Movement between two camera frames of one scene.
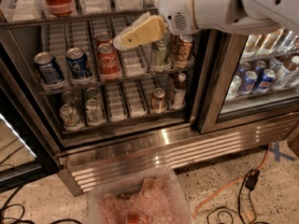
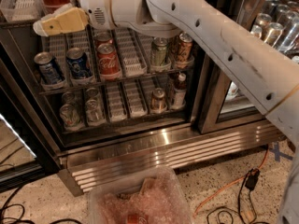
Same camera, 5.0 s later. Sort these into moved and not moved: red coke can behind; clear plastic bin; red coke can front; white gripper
Moved: white gripper
Not moved: red coke can behind; clear plastic bin; red coke can front
